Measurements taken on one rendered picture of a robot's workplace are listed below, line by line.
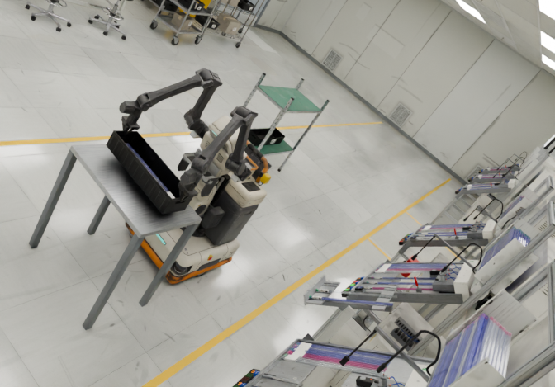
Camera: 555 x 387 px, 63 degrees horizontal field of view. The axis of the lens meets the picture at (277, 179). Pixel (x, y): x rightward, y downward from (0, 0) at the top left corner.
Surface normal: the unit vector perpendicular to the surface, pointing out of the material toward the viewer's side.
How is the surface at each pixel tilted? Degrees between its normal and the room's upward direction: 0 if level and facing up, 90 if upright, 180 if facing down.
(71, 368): 0
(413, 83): 90
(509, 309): 90
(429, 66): 90
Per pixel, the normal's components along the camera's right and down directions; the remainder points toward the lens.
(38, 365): 0.53, -0.74
